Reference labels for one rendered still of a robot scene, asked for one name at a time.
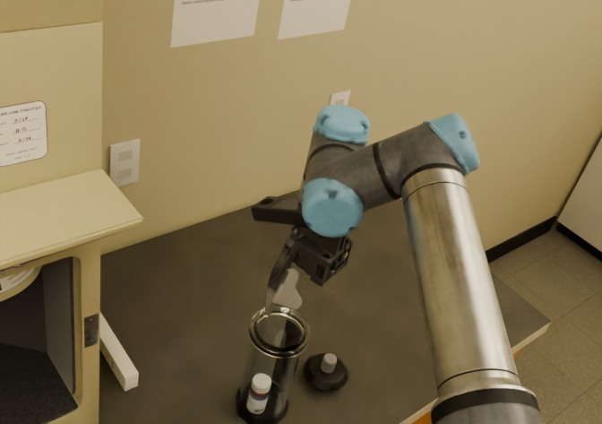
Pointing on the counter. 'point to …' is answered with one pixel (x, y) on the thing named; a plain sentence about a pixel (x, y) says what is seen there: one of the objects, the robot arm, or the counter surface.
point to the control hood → (62, 216)
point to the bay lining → (45, 317)
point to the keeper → (90, 330)
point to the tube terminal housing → (63, 160)
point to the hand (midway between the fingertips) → (288, 290)
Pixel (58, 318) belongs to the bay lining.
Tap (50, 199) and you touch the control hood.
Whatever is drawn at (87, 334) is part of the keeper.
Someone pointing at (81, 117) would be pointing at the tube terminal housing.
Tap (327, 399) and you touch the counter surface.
